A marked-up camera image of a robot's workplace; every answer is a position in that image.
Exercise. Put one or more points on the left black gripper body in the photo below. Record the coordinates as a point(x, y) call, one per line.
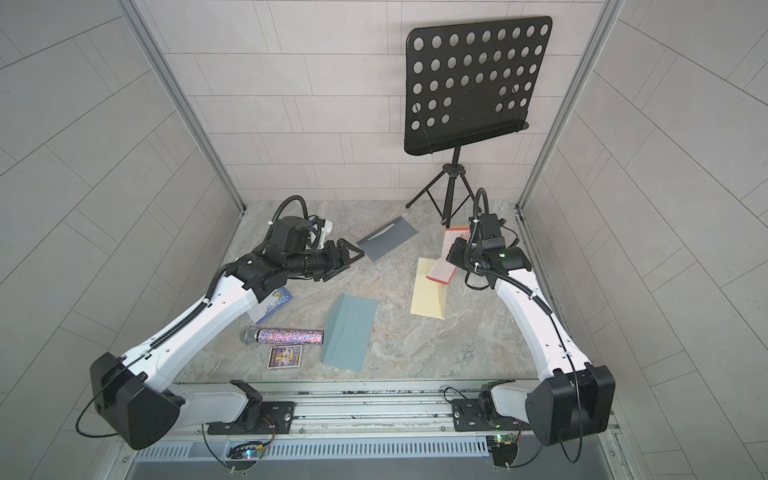
point(330, 263)

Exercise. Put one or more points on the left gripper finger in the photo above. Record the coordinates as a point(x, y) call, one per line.
point(349, 251)
point(333, 269)

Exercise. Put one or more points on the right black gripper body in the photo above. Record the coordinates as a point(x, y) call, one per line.
point(465, 255)

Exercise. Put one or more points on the white and pink letter paper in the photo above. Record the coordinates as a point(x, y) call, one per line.
point(443, 271)

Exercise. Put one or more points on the cream yellow envelope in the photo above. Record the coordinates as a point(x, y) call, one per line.
point(429, 297)

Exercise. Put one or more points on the teal blue envelope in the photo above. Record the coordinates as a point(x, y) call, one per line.
point(347, 331)

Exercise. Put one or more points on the white letter with blue print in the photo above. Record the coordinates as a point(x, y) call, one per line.
point(270, 305)

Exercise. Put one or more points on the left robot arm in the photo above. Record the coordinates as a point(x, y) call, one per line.
point(135, 393)

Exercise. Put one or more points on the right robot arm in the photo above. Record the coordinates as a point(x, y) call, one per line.
point(573, 397)

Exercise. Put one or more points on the dark grey envelope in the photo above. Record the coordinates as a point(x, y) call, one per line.
point(386, 238)

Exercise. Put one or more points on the small colourful picture card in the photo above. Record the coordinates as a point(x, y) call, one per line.
point(285, 357)

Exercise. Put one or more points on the glittery purple microphone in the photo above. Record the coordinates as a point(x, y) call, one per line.
point(281, 336)

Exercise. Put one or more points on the black perforated music stand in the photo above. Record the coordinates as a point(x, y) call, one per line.
point(467, 83)

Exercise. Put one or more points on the white ventilation grille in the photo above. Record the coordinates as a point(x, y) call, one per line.
point(325, 448)

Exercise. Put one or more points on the left green circuit board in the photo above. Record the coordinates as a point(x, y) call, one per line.
point(246, 455)

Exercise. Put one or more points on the green circuit board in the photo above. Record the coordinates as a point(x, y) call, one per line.
point(503, 450)
point(246, 455)

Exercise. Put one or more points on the right green circuit board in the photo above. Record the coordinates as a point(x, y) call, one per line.
point(503, 450)

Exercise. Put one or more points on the aluminium rail frame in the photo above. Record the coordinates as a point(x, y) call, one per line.
point(398, 407)

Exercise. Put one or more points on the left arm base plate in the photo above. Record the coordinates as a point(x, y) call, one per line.
point(279, 417)

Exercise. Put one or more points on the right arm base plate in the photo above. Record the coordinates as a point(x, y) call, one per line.
point(468, 417)

